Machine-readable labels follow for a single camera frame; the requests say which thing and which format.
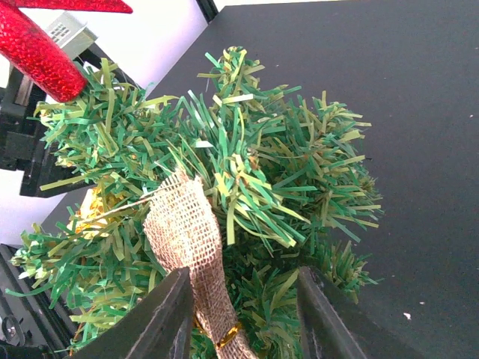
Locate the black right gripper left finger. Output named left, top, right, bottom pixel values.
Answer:
left=73, top=267, right=193, bottom=359

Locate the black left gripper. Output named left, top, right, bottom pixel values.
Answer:
left=0, top=44, right=98, bottom=199

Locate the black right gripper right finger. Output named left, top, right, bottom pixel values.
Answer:
left=296, top=266, right=423, bottom=359

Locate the red star ornament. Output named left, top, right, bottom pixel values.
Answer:
left=1, top=0, right=132, bottom=102

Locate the burlap fabric ornament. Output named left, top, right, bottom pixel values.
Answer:
left=143, top=169, right=257, bottom=358

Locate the gold gift box ornament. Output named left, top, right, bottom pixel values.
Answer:
left=67, top=187, right=109, bottom=238

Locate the small green christmas tree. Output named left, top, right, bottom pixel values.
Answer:
left=11, top=46, right=382, bottom=358

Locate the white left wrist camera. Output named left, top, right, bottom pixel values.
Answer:
left=45, top=11, right=97, bottom=60

